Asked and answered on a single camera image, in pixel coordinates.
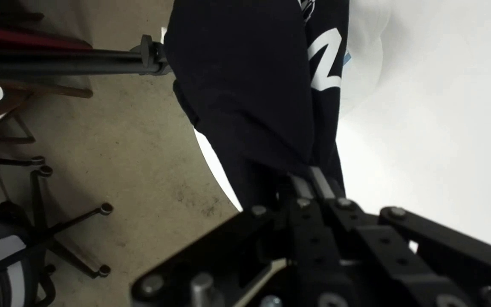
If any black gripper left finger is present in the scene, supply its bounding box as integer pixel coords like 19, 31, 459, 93
133, 175, 323, 304

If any black pole stand with clamp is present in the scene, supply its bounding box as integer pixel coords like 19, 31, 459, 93
0, 23, 174, 83

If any brown wooden frame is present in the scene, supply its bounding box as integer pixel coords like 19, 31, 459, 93
0, 77, 96, 151

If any black shirt with white print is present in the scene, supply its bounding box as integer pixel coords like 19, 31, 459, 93
162, 0, 353, 212

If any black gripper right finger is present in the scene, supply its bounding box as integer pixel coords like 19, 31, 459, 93
309, 166, 491, 299

